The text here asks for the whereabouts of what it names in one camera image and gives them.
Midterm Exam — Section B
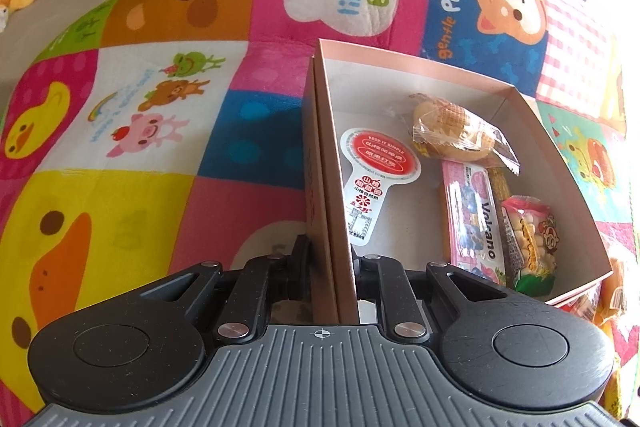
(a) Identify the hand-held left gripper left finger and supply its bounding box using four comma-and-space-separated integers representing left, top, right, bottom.
131, 234, 314, 343

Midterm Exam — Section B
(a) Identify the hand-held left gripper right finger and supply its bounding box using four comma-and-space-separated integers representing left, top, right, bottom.
352, 253, 507, 341

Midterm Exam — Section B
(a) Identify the spiral haw roll lollipop pack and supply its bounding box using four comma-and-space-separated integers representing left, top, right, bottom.
339, 127, 423, 249

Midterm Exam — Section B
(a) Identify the round bun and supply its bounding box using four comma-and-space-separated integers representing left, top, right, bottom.
439, 159, 507, 286

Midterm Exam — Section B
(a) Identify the sesame stick packet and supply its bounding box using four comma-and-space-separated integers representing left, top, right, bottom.
487, 164, 514, 204

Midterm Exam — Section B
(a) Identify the ball biscuit packet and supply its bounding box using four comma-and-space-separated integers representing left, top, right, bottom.
501, 194, 559, 299

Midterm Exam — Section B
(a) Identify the ridged bread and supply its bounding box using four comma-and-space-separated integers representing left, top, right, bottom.
407, 93, 521, 176

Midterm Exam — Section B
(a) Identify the pink cardboard box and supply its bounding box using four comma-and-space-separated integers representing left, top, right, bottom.
301, 38, 614, 325

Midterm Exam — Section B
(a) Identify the yellow snack packet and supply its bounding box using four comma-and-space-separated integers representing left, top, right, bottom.
597, 257, 629, 326

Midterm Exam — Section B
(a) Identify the colourful cartoon play mat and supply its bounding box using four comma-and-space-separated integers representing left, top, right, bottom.
0, 0, 640, 427

